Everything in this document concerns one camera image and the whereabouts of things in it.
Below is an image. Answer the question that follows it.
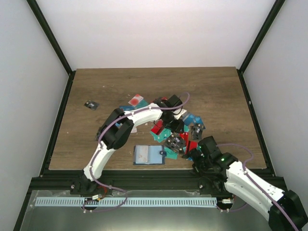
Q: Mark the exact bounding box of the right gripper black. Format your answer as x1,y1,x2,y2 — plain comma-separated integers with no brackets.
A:
182,148,212,178

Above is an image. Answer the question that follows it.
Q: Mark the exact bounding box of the white card orange logo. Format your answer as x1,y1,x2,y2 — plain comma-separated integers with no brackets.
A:
135,146,148,163

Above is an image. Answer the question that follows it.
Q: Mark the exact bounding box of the blue leather card holder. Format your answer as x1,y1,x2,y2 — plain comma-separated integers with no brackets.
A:
133,145,166,166

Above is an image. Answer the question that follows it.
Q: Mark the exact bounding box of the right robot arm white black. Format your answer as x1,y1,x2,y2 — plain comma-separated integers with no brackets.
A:
183,136,308,231

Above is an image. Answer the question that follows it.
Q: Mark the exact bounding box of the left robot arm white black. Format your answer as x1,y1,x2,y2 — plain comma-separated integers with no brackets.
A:
81,95,190,194

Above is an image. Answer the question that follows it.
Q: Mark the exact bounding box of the red card back stripe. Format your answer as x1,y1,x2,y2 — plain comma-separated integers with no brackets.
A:
151,120,164,135

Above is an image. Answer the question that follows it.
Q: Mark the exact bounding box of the teal card under red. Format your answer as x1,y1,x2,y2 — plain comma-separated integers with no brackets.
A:
151,129,172,142

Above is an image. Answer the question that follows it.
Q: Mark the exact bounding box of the blue card right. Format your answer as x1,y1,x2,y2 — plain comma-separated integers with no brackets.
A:
182,113,203,126

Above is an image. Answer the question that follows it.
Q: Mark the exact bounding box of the black VIP card centre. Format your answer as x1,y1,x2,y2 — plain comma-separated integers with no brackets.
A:
164,134,186,154

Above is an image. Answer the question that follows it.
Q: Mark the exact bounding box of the black vip card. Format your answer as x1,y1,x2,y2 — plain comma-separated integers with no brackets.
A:
164,134,186,154
191,123,205,140

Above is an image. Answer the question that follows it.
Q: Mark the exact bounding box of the black VIP card right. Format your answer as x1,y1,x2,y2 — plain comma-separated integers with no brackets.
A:
191,123,205,140

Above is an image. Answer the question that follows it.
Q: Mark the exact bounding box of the teal chip card large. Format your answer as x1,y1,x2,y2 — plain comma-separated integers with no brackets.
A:
164,147,178,160

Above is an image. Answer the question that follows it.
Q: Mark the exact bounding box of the white card red circle top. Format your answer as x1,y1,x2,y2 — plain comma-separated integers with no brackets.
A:
128,94,143,107

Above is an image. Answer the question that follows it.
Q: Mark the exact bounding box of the black card far left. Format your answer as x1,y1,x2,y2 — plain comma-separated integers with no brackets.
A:
84,100,99,110

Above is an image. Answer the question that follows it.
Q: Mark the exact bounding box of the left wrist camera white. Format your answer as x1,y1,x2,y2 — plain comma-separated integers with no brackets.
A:
173,108,187,119

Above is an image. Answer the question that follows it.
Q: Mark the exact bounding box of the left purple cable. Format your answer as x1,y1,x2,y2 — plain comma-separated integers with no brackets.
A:
81,91,191,213

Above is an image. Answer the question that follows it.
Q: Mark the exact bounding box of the light blue slotted cable duct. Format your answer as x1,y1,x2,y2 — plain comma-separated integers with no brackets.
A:
35,197,217,208

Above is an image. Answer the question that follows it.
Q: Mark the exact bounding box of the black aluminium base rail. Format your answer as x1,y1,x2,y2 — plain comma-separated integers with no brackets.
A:
31,169,284,193

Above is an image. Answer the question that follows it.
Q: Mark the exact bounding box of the right black frame post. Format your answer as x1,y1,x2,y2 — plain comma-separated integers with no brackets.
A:
237,0,286,73

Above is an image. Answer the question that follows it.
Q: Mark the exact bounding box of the black frame post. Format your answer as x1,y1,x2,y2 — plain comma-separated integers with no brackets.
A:
237,0,286,73
26,0,73,73

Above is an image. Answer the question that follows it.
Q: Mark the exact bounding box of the left black frame post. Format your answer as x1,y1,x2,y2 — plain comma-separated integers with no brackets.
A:
26,0,73,73

